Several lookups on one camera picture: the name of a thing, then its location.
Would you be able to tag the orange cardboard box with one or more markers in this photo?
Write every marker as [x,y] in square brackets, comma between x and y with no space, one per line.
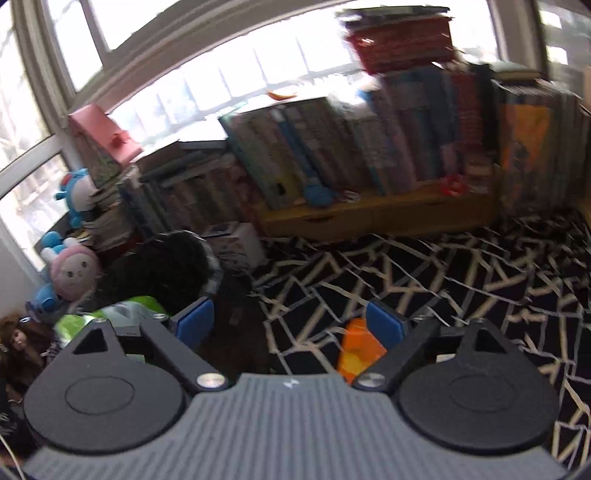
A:
[358,350]

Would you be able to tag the row of large thin books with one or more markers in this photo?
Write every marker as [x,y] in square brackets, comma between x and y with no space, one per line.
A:
[526,138]

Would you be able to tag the red and white crochet flower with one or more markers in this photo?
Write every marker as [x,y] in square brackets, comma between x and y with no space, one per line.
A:
[351,197]

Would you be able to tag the white printed book box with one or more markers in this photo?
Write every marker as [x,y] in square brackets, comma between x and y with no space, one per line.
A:
[240,249]

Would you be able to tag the row of upright books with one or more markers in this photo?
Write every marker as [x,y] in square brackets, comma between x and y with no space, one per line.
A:
[323,138]

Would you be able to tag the wooden shelf with drawers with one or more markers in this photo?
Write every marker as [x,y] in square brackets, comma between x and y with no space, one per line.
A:
[369,214]

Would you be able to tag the blue cat plush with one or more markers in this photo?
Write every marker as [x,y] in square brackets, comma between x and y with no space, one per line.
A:
[51,242]

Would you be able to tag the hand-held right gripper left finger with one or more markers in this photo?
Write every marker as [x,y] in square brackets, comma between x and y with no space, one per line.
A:
[196,323]

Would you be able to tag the green snack bag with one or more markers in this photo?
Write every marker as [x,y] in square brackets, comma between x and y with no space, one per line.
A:
[124,311]

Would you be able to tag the pink plush rabbit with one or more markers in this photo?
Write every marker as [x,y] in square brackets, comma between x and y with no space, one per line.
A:
[74,272]

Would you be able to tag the blue and white plush toy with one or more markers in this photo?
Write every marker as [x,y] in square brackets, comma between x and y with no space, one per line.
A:
[76,194]

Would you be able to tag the pink house-shaped box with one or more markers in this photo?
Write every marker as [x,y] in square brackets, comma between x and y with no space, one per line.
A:
[104,134]

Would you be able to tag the doll with brown hair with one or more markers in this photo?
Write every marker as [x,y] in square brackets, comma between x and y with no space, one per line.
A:
[18,341]

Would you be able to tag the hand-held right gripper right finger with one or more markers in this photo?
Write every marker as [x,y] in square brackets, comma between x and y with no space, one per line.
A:
[385,325]

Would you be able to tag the small orange object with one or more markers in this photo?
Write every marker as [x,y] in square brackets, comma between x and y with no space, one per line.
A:
[281,95]

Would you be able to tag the red plastic basket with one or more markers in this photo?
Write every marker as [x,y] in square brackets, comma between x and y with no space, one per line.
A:
[397,46]

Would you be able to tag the blue big-eared alien plush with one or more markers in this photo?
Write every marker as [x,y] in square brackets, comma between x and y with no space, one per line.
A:
[46,295]

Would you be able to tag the dark green lying book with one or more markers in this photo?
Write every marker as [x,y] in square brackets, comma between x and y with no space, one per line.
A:
[515,71]

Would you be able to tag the white framed window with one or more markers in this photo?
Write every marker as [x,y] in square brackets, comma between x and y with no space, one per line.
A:
[138,21]

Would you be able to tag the pile of lying grey books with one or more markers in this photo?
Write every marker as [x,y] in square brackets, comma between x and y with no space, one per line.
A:
[184,159]

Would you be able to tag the blue crochet ball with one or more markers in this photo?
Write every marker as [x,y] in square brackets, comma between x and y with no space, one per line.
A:
[318,193]

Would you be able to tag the stack of flat paperback books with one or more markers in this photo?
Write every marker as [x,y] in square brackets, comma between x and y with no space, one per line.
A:
[108,226]

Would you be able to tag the woven bin with black bag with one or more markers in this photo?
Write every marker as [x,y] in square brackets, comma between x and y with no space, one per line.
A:
[157,272]

